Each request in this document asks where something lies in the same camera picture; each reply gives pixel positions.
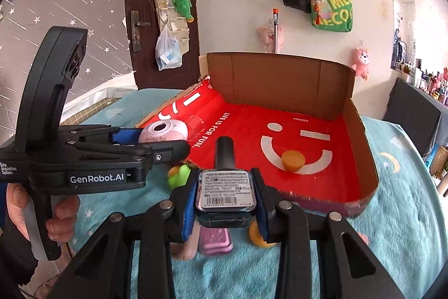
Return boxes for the pink white round device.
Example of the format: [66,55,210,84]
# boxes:
[137,120,190,145]

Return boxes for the green duck toy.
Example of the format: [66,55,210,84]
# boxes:
[167,164,192,190]

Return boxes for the row of small bottles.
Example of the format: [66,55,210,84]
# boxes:
[392,57,448,107]

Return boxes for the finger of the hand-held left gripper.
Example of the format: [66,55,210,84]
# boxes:
[68,124,146,147]
[68,140,191,171]

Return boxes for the grey pole with orange tip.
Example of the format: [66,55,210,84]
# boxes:
[272,8,281,54]

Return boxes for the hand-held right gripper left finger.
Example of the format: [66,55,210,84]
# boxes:
[45,175,202,299]

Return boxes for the pink plush animal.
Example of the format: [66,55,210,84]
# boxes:
[351,46,372,80]

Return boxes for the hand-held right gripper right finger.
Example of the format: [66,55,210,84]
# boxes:
[250,168,407,299]

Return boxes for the dark cloth covered table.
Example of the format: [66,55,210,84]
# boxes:
[383,78,448,156]

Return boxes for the brown door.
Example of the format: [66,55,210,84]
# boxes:
[124,0,200,91]

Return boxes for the pink metallic case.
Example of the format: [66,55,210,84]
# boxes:
[199,227,233,256]

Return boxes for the person's left hand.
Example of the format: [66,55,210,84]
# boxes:
[5,183,81,245]

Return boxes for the orange round cap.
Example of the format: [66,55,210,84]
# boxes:
[282,150,306,171]

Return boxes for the red-lined cardboard box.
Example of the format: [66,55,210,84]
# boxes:
[135,52,380,219]

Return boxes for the clear plastic bag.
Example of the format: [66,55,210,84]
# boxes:
[155,27,183,71]

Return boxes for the metal door handle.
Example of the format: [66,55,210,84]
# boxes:
[130,11,151,52]

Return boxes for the orange small jar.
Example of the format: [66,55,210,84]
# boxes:
[248,222,277,248]

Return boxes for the dark black-capped nail polish bottle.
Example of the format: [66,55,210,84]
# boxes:
[194,136,258,228]

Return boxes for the green plush toy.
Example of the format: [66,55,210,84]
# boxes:
[173,0,195,23]

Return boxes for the green tote bag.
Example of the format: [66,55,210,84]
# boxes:
[311,0,353,33]

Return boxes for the clear glass cup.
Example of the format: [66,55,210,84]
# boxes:
[185,113,211,135]

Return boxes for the checked bed sheet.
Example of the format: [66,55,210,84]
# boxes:
[61,85,139,126]

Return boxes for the pink pig plush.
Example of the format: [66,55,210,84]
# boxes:
[257,26,284,52]

